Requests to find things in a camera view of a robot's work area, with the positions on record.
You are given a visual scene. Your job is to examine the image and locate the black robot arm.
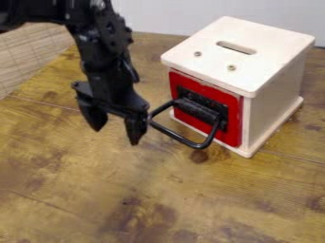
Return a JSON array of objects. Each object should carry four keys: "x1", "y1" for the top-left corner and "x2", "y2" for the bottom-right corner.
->
[{"x1": 0, "y1": 0, "x2": 148, "y2": 145}]

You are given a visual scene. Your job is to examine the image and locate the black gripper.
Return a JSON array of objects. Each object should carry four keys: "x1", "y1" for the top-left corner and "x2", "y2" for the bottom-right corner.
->
[{"x1": 72, "y1": 54, "x2": 148, "y2": 145}]

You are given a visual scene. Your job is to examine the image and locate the red wooden drawer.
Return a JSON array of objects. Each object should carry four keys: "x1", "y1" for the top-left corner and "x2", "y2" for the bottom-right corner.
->
[{"x1": 168, "y1": 69, "x2": 242, "y2": 147}]

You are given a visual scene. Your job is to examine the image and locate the white wooden drawer cabinet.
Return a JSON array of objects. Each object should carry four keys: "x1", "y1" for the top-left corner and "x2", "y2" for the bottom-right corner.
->
[{"x1": 162, "y1": 16, "x2": 314, "y2": 158}]

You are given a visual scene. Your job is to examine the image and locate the black metal drawer handle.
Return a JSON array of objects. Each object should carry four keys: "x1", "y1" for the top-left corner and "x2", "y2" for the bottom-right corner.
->
[{"x1": 144, "y1": 84, "x2": 231, "y2": 150}]

